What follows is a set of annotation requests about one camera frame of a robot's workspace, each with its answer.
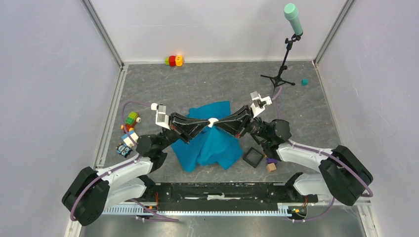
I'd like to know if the black tripod microphone stand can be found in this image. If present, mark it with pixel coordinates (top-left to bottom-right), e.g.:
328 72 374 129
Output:
260 33 303 92

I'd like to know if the black square frame lower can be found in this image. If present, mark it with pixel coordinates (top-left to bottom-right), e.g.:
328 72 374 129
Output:
242 147 265 168

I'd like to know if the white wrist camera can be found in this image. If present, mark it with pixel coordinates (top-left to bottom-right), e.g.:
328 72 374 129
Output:
150 103 170 129
250 91 272 118

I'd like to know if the teal blue cloth garment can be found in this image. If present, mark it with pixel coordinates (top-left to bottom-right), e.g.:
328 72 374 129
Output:
171 101 243 172

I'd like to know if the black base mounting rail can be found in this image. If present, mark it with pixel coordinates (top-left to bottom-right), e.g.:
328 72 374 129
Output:
138 182 318 211

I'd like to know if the purple toy block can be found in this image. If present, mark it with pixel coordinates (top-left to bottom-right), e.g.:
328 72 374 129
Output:
266 158 278 164

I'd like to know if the green red orange toy stack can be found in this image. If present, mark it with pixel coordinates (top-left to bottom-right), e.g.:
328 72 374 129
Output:
165 55 184 67

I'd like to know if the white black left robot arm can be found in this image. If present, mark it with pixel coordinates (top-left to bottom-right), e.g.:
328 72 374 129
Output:
62 111 219 226

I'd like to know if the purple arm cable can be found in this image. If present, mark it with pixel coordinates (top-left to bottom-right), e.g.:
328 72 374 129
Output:
69 100 181 223
271 85 375 223

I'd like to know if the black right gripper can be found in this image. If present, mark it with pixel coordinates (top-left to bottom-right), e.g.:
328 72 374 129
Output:
213 106 270 141

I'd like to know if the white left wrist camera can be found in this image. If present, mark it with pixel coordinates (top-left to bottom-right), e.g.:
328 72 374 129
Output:
150 103 170 129

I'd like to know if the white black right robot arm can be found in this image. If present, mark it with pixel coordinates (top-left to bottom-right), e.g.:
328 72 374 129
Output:
212 106 374 206

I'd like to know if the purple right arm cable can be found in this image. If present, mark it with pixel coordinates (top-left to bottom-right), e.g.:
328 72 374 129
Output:
271 85 375 223

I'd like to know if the white slotted cable duct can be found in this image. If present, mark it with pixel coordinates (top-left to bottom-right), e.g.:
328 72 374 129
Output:
102 203 292 217

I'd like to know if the small white brooch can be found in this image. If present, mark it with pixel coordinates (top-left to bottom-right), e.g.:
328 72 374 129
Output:
208 118 218 128

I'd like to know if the colourful toy block train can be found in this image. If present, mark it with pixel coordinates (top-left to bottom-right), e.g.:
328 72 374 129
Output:
121 112 142 133

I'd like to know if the mint green microphone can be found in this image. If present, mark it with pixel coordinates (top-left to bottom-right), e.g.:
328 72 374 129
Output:
284 3 303 36

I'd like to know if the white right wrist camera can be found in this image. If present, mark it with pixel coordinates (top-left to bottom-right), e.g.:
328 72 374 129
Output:
250 91 272 118

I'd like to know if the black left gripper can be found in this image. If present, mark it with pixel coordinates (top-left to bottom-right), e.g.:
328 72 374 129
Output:
158 112 210 152

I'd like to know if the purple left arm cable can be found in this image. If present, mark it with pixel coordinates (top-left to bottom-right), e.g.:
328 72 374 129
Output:
69 100 181 223

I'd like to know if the tan wooden cube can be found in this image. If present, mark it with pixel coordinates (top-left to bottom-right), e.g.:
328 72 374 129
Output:
266 163 277 172

